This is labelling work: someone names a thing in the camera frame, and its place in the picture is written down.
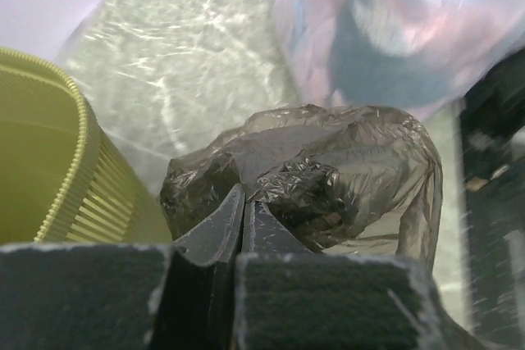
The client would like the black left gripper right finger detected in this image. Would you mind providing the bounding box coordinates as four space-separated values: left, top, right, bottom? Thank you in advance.
235 202 476 349

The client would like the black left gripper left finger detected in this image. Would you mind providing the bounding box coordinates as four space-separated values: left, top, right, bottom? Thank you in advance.
1 185 245 349

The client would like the grey translucent trash bag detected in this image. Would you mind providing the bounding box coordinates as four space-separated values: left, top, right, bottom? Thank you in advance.
159 105 443 267

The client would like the translucent bag with clothes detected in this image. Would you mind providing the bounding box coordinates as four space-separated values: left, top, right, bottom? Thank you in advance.
273 0 524 119

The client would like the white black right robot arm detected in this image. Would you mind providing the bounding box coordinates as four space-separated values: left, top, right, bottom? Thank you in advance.
459 51 524 349

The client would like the olive green mesh trash bin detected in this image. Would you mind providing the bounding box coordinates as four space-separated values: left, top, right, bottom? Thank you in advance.
1 48 172 243

